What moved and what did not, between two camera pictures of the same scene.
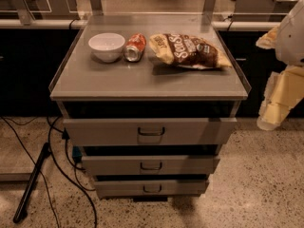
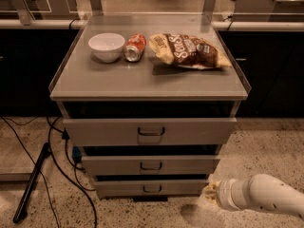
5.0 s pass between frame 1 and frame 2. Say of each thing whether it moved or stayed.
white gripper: moved
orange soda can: stayed
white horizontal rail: stayed
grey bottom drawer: stayed
